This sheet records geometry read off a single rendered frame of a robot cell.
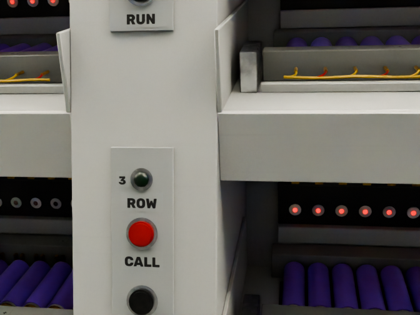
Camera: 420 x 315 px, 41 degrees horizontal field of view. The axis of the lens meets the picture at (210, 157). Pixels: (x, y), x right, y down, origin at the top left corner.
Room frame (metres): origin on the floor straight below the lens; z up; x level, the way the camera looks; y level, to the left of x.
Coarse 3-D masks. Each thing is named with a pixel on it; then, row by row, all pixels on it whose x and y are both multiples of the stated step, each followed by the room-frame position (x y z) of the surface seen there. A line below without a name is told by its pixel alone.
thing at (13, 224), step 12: (0, 216) 0.56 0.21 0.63; (12, 216) 0.56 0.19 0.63; (24, 216) 0.56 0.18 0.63; (36, 216) 0.55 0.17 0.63; (0, 228) 0.56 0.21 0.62; (12, 228) 0.56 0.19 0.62; (24, 228) 0.55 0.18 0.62; (36, 228) 0.55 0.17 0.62; (48, 228) 0.55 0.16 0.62; (60, 228) 0.55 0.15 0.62
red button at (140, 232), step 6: (138, 222) 0.35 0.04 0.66; (144, 222) 0.35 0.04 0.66; (132, 228) 0.35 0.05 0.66; (138, 228) 0.35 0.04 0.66; (144, 228) 0.35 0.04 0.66; (150, 228) 0.35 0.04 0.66; (132, 234) 0.35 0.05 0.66; (138, 234) 0.35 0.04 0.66; (144, 234) 0.35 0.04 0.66; (150, 234) 0.35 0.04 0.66; (132, 240) 0.35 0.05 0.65; (138, 240) 0.35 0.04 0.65; (144, 240) 0.35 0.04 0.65; (150, 240) 0.35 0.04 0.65; (138, 246) 0.35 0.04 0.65
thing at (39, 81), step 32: (0, 0) 0.55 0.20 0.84; (32, 0) 0.55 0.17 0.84; (64, 0) 0.54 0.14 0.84; (0, 32) 0.56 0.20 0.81; (32, 32) 0.55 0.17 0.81; (64, 32) 0.35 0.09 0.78; (0, 64) 0.44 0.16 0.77; (32, 64) 0.44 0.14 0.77; (64, 64) 0.35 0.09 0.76; (0, 96) 0.41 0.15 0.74; (32, 96) 0.41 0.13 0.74; (64, 96) 0.36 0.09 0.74; (0, 128) 0.37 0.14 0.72; (32, 128) 0.37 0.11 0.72; (64, 128) 0.37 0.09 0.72; (0, 160) 0.38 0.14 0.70; (32, 160) 0.38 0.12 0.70; (64, 160) 0.37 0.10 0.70
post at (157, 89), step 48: (96, 0) 0.36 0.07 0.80; (192, 0) 0.35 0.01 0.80; (240, 0) 0.48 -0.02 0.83; (96, 48) 0.36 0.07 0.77; (144, 48) 0.35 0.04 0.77; (192, 48) 0.35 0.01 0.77; (96, 96) 0.36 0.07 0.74; (144, 96) 0.35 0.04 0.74; (192, 96) 0.35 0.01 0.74; (96, 144) 0.36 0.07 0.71; (144, 144) 0.35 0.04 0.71; (192, 144) 0.35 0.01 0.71; (96, 192) 0.36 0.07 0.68; (192, 192) 0.35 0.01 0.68; (240, 192) 0.49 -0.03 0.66; (96, 240) 0.36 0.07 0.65; (192, 240) 0.35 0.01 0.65; (96, 288) 0.36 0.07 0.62; (192, 288) 0.35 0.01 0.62
